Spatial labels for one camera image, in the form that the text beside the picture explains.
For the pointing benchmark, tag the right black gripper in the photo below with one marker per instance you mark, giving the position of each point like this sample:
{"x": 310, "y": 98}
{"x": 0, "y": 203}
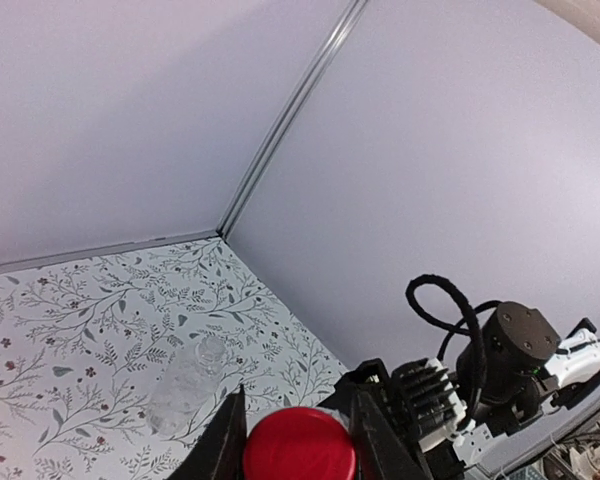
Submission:
{"x": 372, "y": 376}

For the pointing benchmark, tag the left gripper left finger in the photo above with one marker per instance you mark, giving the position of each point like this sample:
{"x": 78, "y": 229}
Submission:
{"x": 218, "y": 453}

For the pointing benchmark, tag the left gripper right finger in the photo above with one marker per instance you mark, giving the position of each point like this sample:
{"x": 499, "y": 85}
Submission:
{"x": 379, "y": 452}

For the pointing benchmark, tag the red cap water bottle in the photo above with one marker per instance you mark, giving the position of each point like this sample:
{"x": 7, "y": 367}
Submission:
{"x": 337, "y": 417}

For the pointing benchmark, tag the clear plastic bottle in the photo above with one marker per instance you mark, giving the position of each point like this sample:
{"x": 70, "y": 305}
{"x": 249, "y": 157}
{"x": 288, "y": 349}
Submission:
{"x": 188, "y": 382}

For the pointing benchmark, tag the red bottle cap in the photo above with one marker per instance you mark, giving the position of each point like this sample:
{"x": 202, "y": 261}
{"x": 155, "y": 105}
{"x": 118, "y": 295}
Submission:
{"x": 299, "y": 443}

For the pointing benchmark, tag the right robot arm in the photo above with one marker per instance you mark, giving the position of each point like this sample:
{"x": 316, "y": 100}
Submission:
{"x": 532, "y": 372}

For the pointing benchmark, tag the cluttered background workbench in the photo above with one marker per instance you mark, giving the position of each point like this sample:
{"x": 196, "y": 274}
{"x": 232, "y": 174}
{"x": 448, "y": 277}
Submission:
{"x": 575, "y": 456}

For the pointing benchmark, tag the floral table mat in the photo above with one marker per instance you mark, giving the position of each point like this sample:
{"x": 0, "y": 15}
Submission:
{"x": 83, "y": 344}

